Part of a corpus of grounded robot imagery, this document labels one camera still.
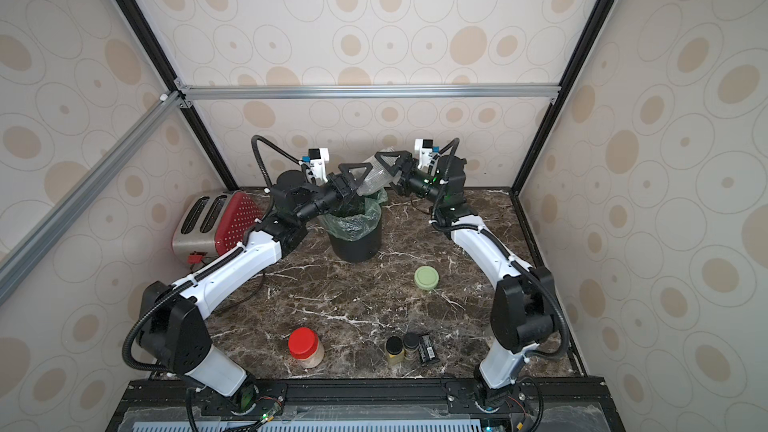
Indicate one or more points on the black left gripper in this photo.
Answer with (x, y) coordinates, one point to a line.
(344, 193)

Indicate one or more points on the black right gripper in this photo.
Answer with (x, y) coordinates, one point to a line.
(408, 172)

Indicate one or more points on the clear oatmeal jar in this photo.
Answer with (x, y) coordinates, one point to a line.
(377, 179)

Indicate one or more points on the light green jar lid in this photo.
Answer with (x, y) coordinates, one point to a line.
(426, 278)

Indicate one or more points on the red lid oatmeal jar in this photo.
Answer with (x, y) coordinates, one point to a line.
(306, 348)

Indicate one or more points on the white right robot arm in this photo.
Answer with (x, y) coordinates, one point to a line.
(527, 320)

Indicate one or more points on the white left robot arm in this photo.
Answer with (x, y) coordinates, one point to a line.
(171, 334)

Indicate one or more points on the black trash bin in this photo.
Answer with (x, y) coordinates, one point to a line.
(358, 251)

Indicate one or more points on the red polka dot toaster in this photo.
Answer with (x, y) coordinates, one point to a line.
(213, 224)

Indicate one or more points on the dark spice jar black lid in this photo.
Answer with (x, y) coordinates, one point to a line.
(411, 346)

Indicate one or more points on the yellow spice jar black lid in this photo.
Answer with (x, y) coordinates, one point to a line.
(394, 348)

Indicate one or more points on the small black box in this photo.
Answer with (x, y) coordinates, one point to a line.
(427, 351)

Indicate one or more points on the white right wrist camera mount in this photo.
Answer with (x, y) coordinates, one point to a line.
(427, 155)

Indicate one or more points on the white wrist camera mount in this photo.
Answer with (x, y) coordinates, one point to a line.
(314, 165)
(427, 155)

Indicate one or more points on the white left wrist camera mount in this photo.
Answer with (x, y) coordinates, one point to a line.
(314, 165)

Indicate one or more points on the aluminium frame rail back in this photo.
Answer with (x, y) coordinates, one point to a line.
(361, 92)

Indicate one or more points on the aluminium frame rail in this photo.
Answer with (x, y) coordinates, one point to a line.
(22, 260)
(361, 92)

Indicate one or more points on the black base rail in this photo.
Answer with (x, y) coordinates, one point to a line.
(451, 395)

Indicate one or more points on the aluminium frame rail left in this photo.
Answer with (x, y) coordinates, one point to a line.
(22, 260)

